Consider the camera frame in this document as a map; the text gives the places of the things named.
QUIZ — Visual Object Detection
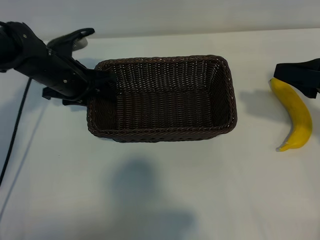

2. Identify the black braided cable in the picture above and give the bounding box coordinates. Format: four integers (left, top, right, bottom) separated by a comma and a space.
0, 77, 31, 187

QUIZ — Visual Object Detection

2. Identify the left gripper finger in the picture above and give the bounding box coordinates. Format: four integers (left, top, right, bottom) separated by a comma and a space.
87, 70, 119, 102

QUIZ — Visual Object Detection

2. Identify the yellow banana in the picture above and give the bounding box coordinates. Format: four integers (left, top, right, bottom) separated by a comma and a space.
268, 77, 313, 153

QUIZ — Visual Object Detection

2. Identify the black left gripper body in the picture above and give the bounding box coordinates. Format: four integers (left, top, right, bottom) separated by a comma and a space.
14, 29, 94, 106

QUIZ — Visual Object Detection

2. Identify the dark brown wicker basket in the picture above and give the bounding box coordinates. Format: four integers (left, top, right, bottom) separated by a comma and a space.
86, 54, 238, 144

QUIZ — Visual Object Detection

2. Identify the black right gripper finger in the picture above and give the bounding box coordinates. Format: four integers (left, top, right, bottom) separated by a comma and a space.
273, 58, 320, 100

